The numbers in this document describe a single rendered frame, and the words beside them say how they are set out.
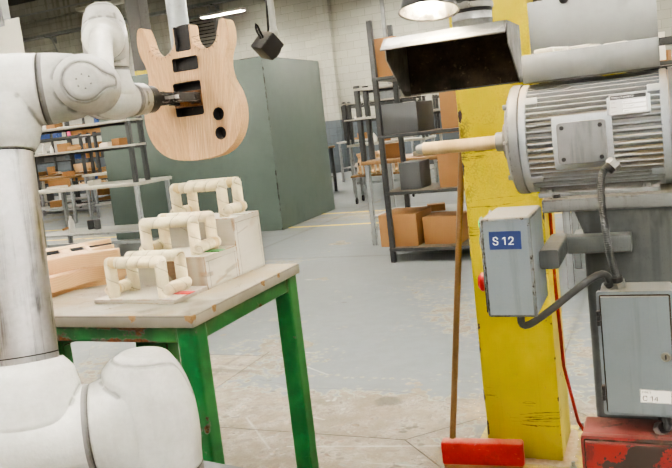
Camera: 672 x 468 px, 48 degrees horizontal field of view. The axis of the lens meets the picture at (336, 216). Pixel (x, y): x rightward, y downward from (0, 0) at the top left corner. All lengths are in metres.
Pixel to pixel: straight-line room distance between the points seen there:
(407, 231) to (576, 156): 5.34
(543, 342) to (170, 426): 1.75
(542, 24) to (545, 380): 1.44
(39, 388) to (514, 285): 0.89
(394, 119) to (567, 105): 5.22
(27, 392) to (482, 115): 1.86
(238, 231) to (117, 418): 0.97
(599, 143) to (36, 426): 1.20
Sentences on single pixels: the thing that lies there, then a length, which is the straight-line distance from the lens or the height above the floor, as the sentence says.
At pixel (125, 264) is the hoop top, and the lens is 2.05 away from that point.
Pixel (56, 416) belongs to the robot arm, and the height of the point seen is 0.91.
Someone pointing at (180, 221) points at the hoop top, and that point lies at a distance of 2.11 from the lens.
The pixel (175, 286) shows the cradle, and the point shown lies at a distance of 2.00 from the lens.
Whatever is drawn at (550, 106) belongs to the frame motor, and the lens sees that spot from 1.71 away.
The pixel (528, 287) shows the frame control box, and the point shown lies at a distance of 1.51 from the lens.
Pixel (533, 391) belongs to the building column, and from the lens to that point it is 2.91.
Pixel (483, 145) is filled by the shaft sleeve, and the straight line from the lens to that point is 1.83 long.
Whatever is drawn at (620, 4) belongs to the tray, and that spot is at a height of 1.53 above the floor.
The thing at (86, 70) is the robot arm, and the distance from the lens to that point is 1.40.
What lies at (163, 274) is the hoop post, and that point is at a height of 1.00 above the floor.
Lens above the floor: 1.34
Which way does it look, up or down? 7 degrees down
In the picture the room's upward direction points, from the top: 7 degrees counter-clockwise
